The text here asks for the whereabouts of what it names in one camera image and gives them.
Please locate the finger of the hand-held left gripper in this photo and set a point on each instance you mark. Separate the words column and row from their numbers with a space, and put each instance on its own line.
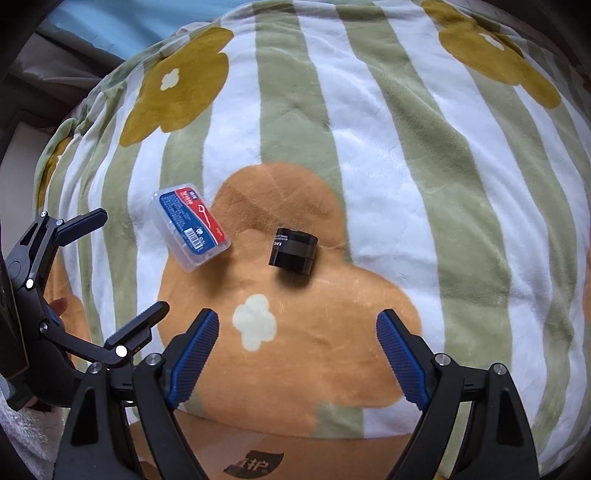
column 81, row 227
column 138, row 325

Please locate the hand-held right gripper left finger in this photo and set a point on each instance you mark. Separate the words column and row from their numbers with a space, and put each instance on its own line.
column 194, row 355

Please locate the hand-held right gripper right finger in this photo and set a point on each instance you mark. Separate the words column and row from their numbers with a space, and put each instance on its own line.
column 401, row 360

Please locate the clear plastic floss pick case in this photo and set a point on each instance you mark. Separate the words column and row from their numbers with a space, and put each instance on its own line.
column 189, row 226

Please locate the brown cardboard box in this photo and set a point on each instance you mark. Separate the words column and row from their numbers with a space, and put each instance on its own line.
column 286, row 461

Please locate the small black jar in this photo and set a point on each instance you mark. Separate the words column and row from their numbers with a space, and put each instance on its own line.
column 293, row 251

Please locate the person's left hand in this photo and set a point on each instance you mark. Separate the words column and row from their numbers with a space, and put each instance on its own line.
column 60, row 308

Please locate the brown curtain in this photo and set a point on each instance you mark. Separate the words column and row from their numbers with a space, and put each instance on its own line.
column 51, row 78

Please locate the light blue hanging sheet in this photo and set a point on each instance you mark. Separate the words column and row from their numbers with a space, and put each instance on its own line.
column 101, row 23

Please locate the striped floral fleece blanket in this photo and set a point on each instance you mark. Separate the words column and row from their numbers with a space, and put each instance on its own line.
column 369, row 138

